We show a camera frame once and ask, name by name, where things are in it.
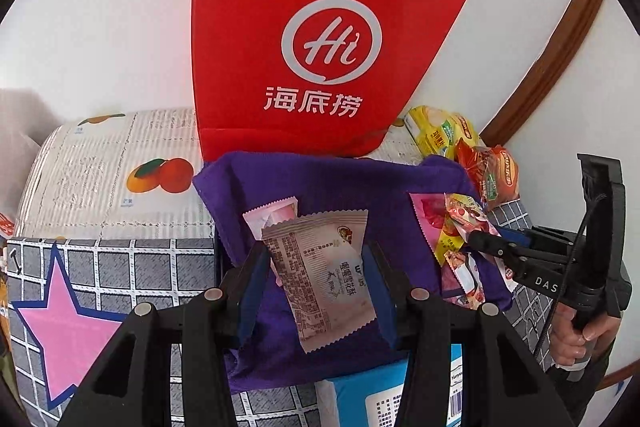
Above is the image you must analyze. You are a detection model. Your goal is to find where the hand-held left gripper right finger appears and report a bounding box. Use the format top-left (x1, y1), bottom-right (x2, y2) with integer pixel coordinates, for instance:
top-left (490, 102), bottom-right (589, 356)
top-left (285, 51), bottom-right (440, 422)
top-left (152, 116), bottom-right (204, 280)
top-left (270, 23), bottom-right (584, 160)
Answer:
top-left (362, 243), bottom-right (576, 427)

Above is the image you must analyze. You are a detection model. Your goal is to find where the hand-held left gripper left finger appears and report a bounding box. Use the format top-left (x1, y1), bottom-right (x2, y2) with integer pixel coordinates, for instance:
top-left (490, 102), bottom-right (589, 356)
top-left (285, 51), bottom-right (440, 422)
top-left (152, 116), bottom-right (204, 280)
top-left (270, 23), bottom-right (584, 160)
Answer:
top-left (57, 244), bottom-right (273, 427)

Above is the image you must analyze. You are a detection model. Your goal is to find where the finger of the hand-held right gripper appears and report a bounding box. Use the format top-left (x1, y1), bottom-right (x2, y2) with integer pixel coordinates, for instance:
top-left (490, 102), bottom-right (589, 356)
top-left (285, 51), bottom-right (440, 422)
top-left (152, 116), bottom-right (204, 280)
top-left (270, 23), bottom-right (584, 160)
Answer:
top-left (492, 228), bottom-right (539, 249)
top-left (467, 230), bottom-right (532, 266)

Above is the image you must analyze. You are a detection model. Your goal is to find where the white red snack packet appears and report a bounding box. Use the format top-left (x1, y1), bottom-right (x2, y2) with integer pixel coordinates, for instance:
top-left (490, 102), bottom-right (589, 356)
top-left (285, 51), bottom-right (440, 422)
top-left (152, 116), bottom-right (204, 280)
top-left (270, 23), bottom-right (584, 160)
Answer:
top-left (444, 193), bottom-right (501, 240)

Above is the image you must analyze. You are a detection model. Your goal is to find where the small yellow red snack packet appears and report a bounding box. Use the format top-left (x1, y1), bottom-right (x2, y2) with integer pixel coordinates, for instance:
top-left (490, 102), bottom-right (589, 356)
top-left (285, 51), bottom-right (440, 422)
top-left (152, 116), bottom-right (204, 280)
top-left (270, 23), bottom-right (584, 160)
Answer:
top-left (432, 229), bottom-right (468, 268)

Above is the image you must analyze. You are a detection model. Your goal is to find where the strawberry print snack packet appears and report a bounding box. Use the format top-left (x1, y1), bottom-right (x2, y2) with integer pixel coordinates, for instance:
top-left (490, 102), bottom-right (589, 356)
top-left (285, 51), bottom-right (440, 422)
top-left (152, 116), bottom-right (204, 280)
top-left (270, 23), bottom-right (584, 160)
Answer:
top-left (261, 209), bottom-right (378, 354)

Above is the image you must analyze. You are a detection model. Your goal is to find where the person's right forearm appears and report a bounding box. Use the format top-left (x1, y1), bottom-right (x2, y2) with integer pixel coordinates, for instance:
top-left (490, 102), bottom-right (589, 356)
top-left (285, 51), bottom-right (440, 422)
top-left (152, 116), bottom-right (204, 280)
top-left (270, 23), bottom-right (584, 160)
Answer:
top-left (547, 347), bottom-right (621, 427)

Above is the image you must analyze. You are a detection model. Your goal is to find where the person's right hand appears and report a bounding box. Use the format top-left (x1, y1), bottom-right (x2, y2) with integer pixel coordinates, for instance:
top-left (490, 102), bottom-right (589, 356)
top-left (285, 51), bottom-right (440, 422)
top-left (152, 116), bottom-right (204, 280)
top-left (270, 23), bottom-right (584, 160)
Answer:
top-left (549, 303), bottom-right (622, 366)

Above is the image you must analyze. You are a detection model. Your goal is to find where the red chip bag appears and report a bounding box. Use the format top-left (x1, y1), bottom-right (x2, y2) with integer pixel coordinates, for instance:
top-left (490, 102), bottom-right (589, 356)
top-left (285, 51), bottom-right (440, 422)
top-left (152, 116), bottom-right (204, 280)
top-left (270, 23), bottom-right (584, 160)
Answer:
top-left (454, 138), bottom-right (521, 212)

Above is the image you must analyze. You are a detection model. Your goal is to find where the blue box white label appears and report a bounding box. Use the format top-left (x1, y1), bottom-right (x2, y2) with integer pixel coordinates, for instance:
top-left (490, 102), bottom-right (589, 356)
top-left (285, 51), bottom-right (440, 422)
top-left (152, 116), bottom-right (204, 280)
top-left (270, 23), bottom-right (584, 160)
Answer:
top-left (317, 343), bottom-right (473, 427)

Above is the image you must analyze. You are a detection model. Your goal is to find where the grey checked cloth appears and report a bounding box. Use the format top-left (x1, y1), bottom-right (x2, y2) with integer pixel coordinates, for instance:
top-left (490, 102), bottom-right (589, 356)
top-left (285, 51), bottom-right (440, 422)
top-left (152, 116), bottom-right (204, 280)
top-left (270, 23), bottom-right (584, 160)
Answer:
top-left (0, 192), bottom-right (561, 427)

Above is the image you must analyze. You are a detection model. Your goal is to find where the yellow chip bag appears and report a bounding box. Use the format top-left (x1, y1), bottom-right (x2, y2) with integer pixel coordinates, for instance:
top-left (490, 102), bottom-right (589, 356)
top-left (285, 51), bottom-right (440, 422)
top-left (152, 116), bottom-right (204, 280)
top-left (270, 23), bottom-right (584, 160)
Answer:
top-left (404, 106), bottom-right (481, 160)

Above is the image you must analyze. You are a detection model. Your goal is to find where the white box with orange print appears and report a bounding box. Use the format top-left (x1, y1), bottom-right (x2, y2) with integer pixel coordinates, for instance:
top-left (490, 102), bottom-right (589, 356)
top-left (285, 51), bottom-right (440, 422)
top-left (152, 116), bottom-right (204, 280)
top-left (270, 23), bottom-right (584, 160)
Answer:
top-left (15, 107), bottom-right (426, 240)

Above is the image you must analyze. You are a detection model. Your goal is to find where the pink paper star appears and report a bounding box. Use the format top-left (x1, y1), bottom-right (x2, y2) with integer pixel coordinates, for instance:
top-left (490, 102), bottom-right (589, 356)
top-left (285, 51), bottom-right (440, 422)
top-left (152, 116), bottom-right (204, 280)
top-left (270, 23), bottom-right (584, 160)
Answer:
top-left (11, 243), bottom-right (133, 408)

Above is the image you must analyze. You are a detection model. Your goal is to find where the black cable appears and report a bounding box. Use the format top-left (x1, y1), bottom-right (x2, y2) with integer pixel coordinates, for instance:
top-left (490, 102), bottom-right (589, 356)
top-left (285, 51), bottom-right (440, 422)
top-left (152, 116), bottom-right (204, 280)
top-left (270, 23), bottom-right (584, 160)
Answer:
top-left (532, 194), bottom-right (611, 355)

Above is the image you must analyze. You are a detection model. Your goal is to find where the brown wooden door frame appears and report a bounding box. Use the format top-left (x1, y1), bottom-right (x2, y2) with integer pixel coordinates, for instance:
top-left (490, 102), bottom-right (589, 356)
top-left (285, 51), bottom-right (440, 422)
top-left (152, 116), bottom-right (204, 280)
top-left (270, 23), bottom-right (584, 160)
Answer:
top-left (480, 0), bottom-right (608, 148)

